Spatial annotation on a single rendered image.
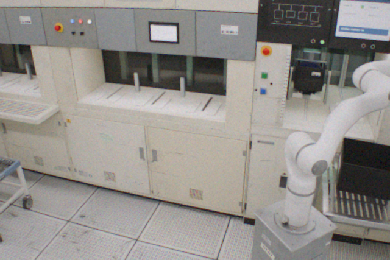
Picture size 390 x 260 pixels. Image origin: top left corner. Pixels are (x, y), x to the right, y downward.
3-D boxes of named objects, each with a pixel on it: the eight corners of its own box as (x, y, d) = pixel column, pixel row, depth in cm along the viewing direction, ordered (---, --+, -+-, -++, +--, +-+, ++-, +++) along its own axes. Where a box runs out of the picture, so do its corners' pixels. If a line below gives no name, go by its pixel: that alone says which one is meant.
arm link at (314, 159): (299, 164, 145) (317, 186, 131) (283, 150, 140) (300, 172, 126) (382, 79, 135) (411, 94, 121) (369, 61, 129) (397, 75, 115)
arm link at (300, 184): (294, 198, 139) (302, 150, 128) (276, 173, 155) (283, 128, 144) (320, 194, 141) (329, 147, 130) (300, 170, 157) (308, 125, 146)
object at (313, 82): (290, 93, 253) (295, 52, 239) (291, 83, 270) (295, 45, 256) (323, 97, 246) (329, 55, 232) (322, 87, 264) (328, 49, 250)
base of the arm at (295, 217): (293, 240, 142) (299, 207, 134) (266, 214, 157) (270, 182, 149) (324, 224, 150) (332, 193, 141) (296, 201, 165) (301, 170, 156)
